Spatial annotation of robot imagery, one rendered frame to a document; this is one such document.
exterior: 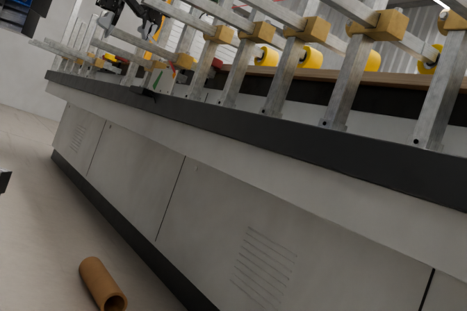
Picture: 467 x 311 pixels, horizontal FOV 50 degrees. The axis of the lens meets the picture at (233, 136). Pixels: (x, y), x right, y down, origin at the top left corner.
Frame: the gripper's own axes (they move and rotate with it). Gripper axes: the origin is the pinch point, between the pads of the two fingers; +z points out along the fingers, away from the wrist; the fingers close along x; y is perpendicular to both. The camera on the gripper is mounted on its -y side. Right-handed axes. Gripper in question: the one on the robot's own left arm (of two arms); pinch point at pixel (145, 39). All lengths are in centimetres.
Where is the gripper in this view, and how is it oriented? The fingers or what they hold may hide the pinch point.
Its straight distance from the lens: 219.3
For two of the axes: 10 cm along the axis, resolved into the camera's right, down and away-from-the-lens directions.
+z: -3.3, 9.4, -0.2
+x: -6.0, -2.3, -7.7
